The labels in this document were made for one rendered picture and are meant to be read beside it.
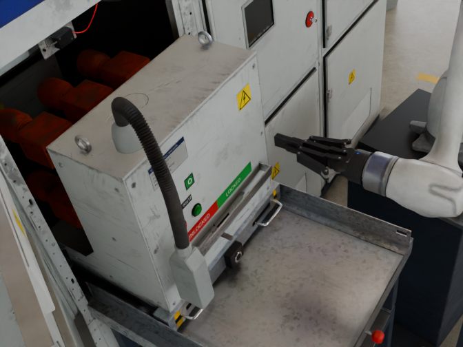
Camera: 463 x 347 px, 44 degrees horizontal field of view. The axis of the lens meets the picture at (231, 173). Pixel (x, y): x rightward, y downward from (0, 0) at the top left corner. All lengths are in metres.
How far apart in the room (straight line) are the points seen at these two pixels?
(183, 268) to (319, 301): 0.43
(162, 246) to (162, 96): 0.34
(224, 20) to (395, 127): 0.69
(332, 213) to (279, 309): 0.34
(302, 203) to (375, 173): 0.52
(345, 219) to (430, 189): 0.51
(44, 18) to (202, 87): 0.36
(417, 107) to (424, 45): 1.96
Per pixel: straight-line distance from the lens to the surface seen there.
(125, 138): 1.17
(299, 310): 1.54
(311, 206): 1.73
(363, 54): 2.85
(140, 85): 1.38
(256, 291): 1.58
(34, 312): 0.75
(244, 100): 1.43
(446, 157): 1.41
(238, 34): 1.82
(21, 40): 1.25
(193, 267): 1.26
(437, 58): 3.94
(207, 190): 1.40
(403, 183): 1.25
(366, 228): 1.69
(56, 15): 1.29
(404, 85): 3.68
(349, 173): 1.30
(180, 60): 1.44
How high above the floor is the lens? 2.14
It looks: 43 degrees down
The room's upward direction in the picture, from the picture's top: 10 degrees counter-clockwise
